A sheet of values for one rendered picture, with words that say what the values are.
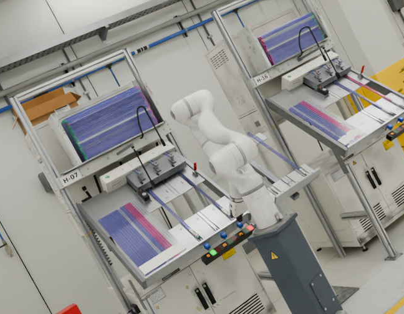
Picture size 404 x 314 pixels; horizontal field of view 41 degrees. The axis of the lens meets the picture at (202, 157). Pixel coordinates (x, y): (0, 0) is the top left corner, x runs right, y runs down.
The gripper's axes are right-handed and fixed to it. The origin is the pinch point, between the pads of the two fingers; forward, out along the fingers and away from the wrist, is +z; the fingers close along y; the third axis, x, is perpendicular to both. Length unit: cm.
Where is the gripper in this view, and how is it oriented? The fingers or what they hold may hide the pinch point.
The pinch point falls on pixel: (239, 217)
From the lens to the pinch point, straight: 285.1
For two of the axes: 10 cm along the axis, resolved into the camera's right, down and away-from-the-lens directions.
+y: 7.9, -4.5, 4.2
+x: -6.1, -4.7, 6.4
